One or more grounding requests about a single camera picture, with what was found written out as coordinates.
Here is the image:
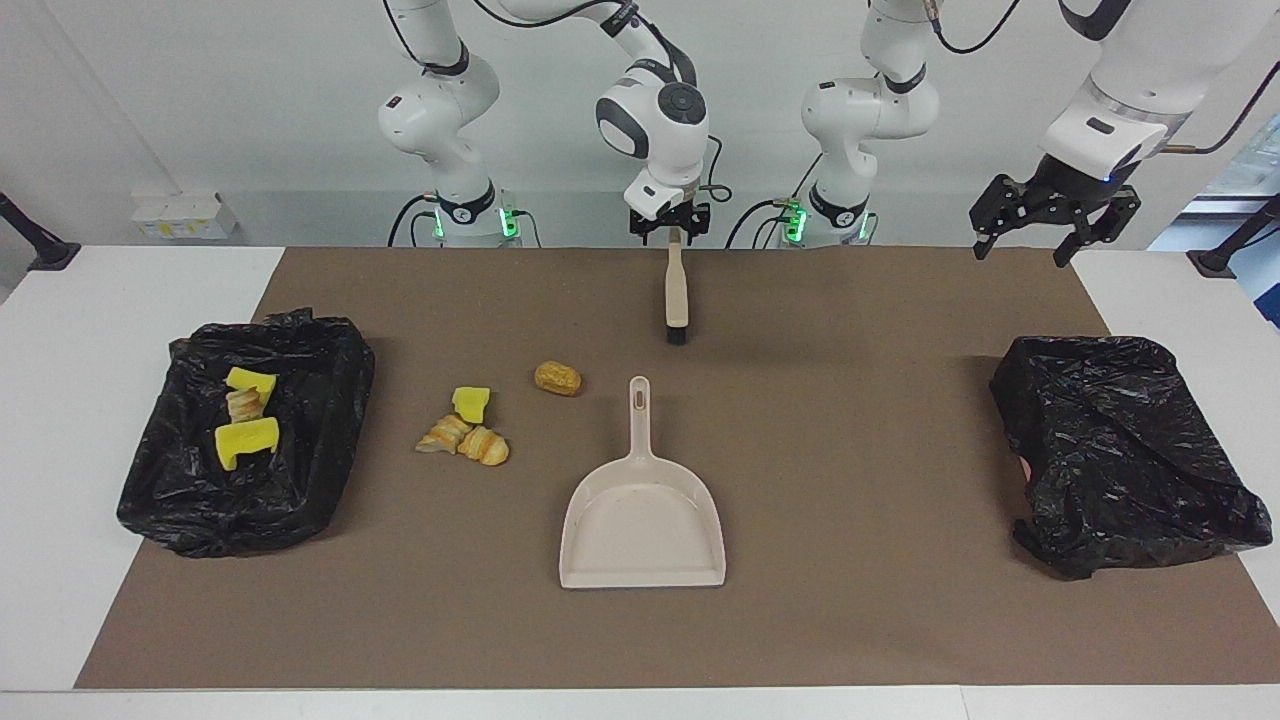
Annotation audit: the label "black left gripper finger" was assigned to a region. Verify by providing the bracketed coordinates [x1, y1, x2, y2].
[968, 174, 1033, 263]
[1050, 185, 1143, 269]

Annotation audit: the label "beige hand brush black bristles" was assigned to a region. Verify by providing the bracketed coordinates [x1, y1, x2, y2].
[665, 228, 691, 346]

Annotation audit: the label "brown bread roll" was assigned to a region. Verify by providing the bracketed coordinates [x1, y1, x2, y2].
[533, 361, 584, 398]

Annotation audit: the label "pale croissant piece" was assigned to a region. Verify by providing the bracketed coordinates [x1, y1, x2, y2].
[414, 413, 473, 456]

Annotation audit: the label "beige plastic dustpan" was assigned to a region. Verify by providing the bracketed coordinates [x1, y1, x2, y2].
[558, 376, 728, 591]

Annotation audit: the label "small notched yellow sponge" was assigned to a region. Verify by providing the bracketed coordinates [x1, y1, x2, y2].
[224, 366, 278, 401]

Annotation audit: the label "large notched yellow sponge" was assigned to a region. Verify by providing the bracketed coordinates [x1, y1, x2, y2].
[214, 416, 281, 472]

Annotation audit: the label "black bag-lined trash bin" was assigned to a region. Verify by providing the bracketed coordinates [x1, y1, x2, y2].
[990, 335, 1274, 581]
[116, 308, 377, 559]

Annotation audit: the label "black stand foot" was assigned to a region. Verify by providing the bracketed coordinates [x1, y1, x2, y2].
[1187, 195, 1280, 279]
[0, 190, 81, 271]

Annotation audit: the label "brown table mat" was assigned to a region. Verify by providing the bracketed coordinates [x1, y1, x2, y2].
[75, 247, 1280, 691]

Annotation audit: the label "black base cable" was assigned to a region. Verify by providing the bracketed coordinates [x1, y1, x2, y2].
[387, 192, 441, 248]
[725, 197, 801, 249]

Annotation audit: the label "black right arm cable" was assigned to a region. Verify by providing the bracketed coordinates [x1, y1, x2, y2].
[470, 0, 736, 206]

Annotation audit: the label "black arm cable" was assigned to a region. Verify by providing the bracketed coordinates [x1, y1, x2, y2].
[925, 0, 1280, 158]
[470, 0, 736, 206]

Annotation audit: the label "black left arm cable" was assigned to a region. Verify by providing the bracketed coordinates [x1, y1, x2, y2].
[925, 0, 1280, 158]

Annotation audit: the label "white wall socket box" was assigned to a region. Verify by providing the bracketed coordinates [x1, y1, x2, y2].
[132, 192, 241, 241]

